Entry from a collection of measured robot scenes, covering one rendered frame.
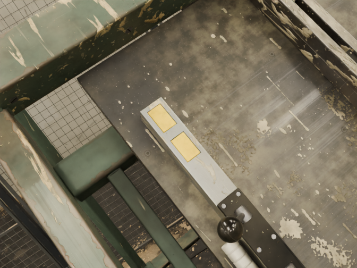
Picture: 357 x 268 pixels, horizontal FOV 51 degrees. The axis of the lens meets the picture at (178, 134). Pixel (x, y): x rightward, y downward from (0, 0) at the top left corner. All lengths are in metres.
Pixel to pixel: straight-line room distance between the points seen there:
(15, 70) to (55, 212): 0.25
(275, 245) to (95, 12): 0.52
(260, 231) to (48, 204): 0.36
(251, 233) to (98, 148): 0.34
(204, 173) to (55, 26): 0.38
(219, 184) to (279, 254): 0.15
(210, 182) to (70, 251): 0.26
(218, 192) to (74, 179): 0.28
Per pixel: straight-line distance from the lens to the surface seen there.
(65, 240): 0.66
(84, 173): 0.76
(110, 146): 0.76
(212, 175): 0.67
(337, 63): 0.81
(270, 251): 0.67
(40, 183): 0.68
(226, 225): 0.54
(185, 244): 1.71
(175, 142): 0.68
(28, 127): 1.20
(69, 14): 0.75
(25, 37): 0.74
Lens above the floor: 1.87
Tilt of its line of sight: 25 degrees down
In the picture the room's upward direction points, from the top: 30 degrees counter-clockwise
